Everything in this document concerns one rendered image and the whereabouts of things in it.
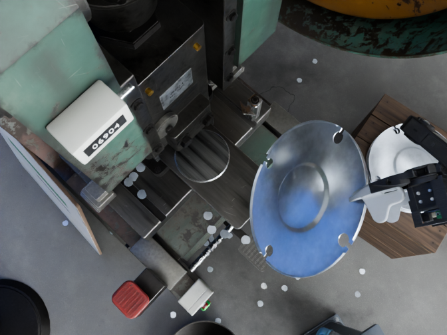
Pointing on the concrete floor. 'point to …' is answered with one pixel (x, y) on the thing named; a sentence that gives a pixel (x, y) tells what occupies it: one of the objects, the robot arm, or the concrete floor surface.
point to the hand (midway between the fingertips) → (358, 193)
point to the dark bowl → (204, 329)
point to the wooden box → (400, 230)
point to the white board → (52, 188)
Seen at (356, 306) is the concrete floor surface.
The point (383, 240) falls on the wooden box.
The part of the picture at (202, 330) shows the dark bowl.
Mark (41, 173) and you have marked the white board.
